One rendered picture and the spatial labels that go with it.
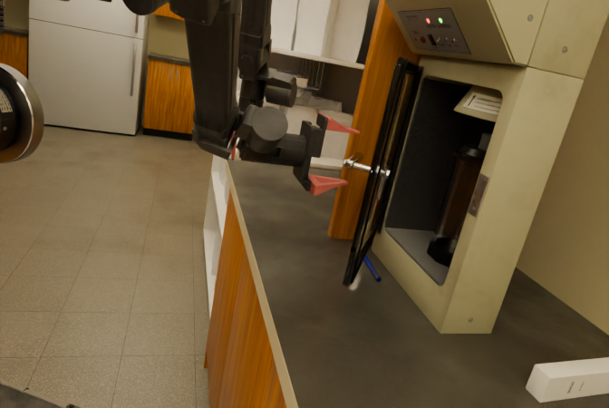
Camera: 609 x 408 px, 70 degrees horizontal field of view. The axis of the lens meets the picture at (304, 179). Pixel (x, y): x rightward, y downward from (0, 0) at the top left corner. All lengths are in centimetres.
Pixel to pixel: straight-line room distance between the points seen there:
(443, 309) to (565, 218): 49
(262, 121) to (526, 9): 41
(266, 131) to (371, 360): 39
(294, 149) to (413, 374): 40
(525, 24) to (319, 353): 57
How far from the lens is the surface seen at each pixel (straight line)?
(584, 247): 119
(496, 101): 84
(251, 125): 66
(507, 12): 71
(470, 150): 88
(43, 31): 565
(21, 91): 101
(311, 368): 68
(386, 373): 72
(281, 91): 98
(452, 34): 81
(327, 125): 74
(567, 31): 78
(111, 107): 559
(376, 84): 102
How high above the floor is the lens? 137
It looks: 16 degrees down
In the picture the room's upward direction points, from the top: 11 degrees clockwise
